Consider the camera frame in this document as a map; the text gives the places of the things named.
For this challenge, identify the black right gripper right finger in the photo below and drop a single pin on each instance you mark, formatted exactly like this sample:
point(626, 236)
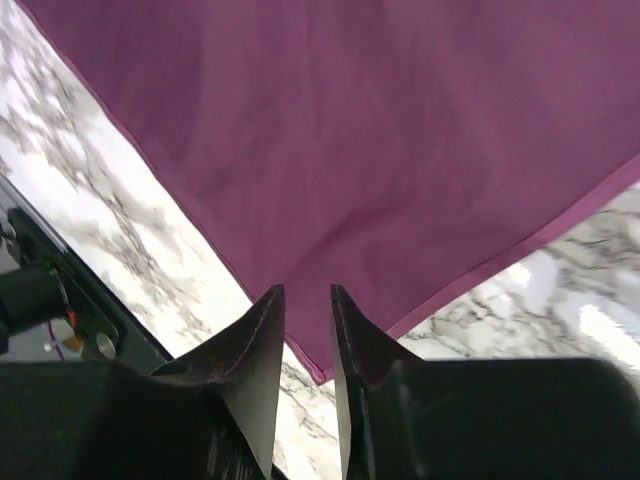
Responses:
point(379, 407)

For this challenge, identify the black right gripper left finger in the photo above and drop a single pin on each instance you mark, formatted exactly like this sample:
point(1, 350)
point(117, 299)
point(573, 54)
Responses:
point(237, 373)

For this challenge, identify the purple cloth napkin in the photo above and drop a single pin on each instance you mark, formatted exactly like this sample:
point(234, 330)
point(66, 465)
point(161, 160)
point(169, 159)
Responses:
point(407, 150)

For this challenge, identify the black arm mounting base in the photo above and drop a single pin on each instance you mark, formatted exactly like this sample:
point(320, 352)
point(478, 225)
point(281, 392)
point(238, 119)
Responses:
point(53, 306)

